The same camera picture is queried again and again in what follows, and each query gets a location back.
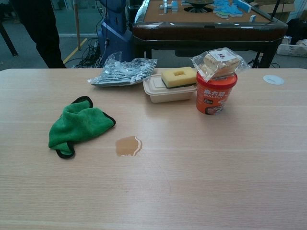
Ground green microfiber cloth black trim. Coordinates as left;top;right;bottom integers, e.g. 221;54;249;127
48;96;117;159

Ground brown liquid spill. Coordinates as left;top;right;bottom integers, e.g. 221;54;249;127
115;136;143;157

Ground beige lidded food container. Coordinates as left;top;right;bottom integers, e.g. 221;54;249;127
143;73;198;104

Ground yellow green scrubbing sponge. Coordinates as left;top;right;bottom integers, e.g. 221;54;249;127
161;67;198;89

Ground clear plastic bag grey contents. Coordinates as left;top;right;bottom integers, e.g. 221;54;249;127
87;52;158;87

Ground orange instant noodle cup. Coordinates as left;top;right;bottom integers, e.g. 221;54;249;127
196;71;238;116

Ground clear wrapped bread package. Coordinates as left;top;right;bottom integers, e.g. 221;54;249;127
189;47;251;83

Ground blue machine base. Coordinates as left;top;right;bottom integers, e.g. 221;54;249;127
97;0;134;63

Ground dark wood mahjong table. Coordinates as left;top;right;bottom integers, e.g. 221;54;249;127
132;0;288;69

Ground black tripod stand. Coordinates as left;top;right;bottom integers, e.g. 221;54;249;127
248;51;263;69

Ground wooden pole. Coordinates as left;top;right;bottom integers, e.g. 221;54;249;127
73;0;81;50

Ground round grey table grommet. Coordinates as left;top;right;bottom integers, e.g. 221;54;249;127
262;74;285;85

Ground blue mahjong tile pile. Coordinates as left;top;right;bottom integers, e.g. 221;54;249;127
213;0;252;19

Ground person in black trousers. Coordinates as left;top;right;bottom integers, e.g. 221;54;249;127
14;0;67;69

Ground white plastic crate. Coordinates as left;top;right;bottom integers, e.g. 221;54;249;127
277;43;307;57

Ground tangled black floor cables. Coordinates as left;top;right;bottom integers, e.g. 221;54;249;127
74;37;106;69

